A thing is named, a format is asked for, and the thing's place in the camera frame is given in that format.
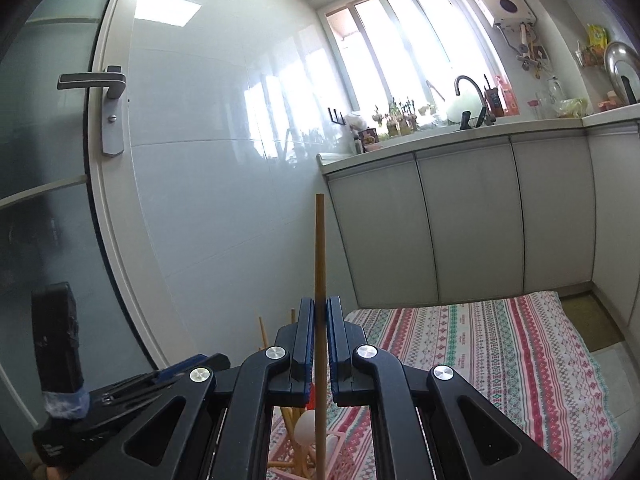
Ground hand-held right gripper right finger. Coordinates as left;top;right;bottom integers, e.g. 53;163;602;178
326;296;576;480

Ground patterned tablecloth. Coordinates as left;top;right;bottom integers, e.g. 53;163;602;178
270;290;621;480

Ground red detergent bottle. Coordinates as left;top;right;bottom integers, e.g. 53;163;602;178
500;77;520;116

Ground white kitchen cabinets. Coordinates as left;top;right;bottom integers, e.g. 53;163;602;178
316;117;640;331

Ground steel wok lid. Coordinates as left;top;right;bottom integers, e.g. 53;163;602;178
603;41;640;106

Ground silver door handle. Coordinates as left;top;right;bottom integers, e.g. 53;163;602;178
56;65;127;156

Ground black knife block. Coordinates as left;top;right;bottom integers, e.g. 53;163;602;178
482;75;503;117

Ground pile of wooden chopsticks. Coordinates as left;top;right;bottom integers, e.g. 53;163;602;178
256;309;313;480

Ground frosted glass door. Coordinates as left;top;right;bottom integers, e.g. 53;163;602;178
0;0;173;480

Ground brown floor mat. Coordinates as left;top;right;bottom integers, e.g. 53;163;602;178
559;294;623;353

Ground single bamboo chopstick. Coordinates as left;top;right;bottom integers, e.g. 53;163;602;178
312;193;328;480

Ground white water heater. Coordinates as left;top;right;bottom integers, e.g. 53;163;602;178
477;0;536;28

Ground curved metal faucet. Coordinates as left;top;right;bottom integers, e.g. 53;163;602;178
454;75;497;128

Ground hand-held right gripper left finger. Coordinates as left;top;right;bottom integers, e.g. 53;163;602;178
107;296;317;480

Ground white soup spoon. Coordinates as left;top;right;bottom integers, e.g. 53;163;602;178
294;410;317;448

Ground yellow snack bag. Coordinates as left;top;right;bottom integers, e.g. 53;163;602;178
586;24;610;53

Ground kitchen window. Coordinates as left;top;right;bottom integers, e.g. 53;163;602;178
324;0;506;116

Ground pink utensil holder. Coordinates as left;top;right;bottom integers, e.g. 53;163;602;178
265;430;373;480

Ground windowsill ornaments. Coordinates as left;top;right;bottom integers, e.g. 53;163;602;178
372;97;436;136

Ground bag of green vegetables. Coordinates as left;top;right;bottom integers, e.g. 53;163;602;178
557;97;588;118

